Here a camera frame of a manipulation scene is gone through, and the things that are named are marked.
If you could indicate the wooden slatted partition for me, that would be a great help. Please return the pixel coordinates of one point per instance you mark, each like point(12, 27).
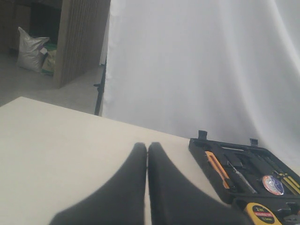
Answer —
point(80, 40)

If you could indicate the black plastic tool case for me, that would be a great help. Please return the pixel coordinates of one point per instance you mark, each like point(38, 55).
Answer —
point(253, 162)

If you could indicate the black backdrop stand pole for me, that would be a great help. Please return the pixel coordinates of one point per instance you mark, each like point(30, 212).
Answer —
point(100, 89)

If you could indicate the black electrical tape roll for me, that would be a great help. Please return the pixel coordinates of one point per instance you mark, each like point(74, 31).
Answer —
point(273, 185)

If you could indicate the orange utility knife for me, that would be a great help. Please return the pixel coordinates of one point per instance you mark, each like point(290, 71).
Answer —
point(219, 169)

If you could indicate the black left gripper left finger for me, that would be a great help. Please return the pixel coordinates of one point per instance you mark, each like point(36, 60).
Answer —
point(120, 201)

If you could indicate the clear handle tester screwdriver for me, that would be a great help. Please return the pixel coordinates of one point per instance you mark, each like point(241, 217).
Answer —
point(241, 176)

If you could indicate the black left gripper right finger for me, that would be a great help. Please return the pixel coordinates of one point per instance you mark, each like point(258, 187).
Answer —
point(174, 200)

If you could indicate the grey woven sack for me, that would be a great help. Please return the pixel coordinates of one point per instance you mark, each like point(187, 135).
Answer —
point(31, 51)

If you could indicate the yellow tape measure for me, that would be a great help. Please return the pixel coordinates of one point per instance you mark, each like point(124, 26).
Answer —
point(260, 215)

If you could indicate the white backdrop curtain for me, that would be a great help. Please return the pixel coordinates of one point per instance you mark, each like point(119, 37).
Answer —
point(229, 67)

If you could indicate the green white bag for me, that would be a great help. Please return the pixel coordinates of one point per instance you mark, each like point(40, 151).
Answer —
point(48, 66)

